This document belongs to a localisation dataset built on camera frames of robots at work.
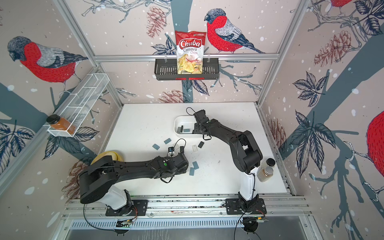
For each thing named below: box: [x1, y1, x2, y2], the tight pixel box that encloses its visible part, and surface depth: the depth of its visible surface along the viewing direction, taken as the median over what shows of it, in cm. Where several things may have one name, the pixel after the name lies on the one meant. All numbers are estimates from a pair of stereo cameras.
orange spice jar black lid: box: [46, 114, 76, 135], surface depth 63 cm
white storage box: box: [173, 115, 204, 138], surface depth 106 cm
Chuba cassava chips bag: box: [175, 30, 207, 75], surface depth 87 cm
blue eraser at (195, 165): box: [192, 161, 199, 170], surface depth 90 cm
